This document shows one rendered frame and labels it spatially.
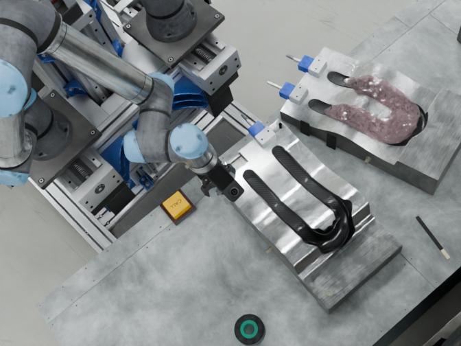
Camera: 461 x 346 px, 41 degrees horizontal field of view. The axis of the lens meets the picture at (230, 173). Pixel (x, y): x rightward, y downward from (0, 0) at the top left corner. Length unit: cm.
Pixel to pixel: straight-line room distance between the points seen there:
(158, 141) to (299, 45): 172
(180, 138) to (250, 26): 182
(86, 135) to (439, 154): 96
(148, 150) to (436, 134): 80
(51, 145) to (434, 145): 103
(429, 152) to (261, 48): 148
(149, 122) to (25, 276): 160
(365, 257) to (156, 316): 60
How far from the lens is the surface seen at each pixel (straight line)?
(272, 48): 304
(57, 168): 175
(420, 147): 174
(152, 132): 142
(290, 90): 188
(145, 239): 184
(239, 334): 168
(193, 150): 135
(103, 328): 182
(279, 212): 170
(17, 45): 122
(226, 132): 259
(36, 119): 164
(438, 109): 180
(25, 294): 288
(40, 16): 128
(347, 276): 166
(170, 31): 183
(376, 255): 168
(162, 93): 146
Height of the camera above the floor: 247
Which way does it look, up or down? 64 degrees down
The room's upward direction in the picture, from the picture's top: 24 degrees counter-clockwise
